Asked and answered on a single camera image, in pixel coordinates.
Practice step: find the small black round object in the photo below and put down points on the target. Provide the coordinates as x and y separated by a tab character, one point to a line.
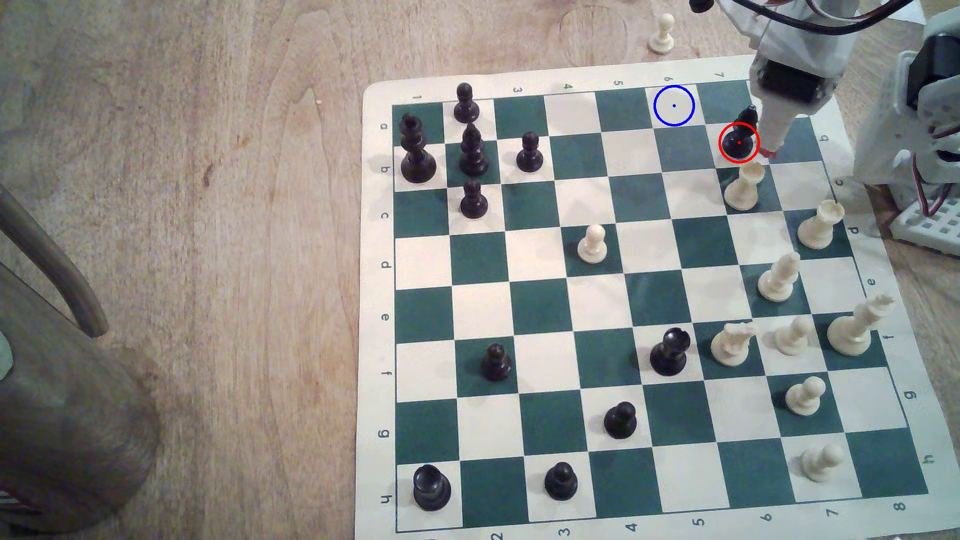
701	4

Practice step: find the white chess king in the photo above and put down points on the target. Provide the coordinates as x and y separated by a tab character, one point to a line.
855	328

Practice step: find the dark grey round object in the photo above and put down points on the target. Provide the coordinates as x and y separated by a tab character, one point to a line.
67	435

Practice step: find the black chess knight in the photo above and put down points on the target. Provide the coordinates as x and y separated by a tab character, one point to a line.
669	354

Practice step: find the grey curved bar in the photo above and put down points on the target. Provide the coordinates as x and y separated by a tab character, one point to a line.
52	262

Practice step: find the white chess bishop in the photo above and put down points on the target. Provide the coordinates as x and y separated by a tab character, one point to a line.
778	279

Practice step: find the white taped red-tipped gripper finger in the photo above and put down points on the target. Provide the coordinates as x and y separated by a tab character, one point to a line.
776	129

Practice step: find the black chess rook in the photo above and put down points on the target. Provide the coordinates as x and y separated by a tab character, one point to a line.
431	489

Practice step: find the white chess rook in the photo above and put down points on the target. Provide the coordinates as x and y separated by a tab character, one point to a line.
744	189
817	226

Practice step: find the black chess bishop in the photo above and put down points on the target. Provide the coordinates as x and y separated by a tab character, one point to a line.
472	154
739	139

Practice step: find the white chess pawn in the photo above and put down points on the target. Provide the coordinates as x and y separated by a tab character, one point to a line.
661	36
805	397
793	337
820	463
592	246

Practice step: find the black chess pawn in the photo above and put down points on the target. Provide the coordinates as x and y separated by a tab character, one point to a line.
496	364
529	154
620	422
561	483
473	201
466	105

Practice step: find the green white chess board mat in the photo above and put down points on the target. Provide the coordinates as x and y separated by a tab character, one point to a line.
540	300

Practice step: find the white chess knight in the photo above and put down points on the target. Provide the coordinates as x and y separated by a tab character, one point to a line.
731	345

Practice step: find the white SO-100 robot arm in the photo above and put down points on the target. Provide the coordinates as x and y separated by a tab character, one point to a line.
896	131

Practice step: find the white breadboard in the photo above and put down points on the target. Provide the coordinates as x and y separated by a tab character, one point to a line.
930	229

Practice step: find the white paper sheet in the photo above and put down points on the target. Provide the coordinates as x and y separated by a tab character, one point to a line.
913	9

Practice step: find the tall black chess queen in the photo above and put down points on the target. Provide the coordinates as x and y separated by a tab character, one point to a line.
417	154

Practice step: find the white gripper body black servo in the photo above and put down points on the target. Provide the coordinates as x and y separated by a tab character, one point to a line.
783	80

